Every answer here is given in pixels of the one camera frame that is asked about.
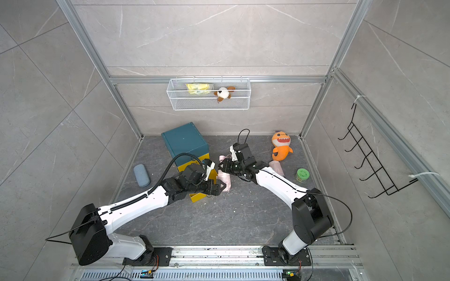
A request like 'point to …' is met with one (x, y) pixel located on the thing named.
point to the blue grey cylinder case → (142, 175)
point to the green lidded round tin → (302, 174)
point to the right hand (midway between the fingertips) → (222, 166)
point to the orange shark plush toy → (281, 141)
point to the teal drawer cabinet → (186, 139)
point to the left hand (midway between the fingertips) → (220, 181)
